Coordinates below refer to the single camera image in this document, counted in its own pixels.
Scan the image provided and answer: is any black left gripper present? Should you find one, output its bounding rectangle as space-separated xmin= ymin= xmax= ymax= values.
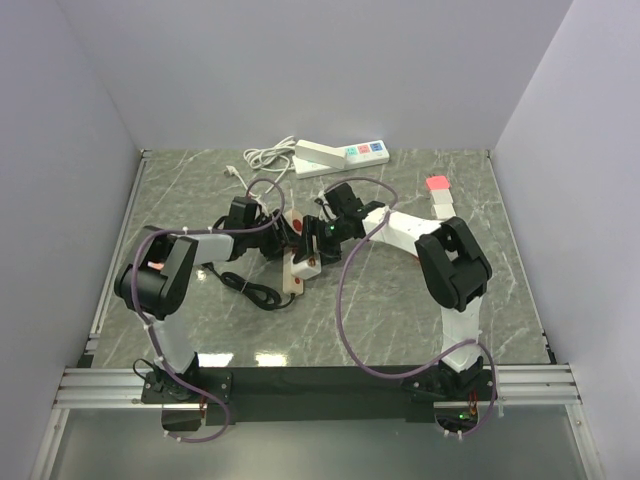
xmin=246 ymin=210 xmax=300 ymax=261

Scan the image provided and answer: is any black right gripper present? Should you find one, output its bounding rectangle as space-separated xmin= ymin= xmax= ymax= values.
xmin=293 ymin=215 xmax=349 ymax=269

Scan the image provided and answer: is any white fruit print plug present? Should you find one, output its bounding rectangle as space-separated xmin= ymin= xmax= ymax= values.
xmin=290 ymin=254 xmax=322 ymax=281

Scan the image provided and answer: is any black power cable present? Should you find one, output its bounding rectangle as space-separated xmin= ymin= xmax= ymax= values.
xmin=204 ymin=262 xmax=296 ymax=311

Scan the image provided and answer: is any white multicolour power strip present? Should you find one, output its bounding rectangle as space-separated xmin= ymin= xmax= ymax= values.
xmin=292 ymin=140 xmax=390 ymax=179

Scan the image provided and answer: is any white cube plug adapter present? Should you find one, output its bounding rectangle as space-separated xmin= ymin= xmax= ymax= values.
xmin=431 ymin=189 xmax=456 ymax=220

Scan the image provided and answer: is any wooden power strip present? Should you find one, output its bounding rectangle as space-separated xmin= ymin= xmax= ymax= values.
xmin=282 ymin=209 xmax=304 ymax=296

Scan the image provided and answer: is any pink plug adapter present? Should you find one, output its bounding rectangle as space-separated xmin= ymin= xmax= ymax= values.
xmin=426 ymin=175 xmax=450 ymax=191

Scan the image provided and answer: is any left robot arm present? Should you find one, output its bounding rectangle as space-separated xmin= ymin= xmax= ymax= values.
xmin=114 ymin=197 xmax=300 ymax=402

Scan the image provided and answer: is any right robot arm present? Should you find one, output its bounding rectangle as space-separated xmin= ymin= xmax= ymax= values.
xmin=292 ymin=181 xmax=493 ymax=400

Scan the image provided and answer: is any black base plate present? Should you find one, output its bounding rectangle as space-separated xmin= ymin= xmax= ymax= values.
xmin=141 ymin=366 xmax=495 ymax=426

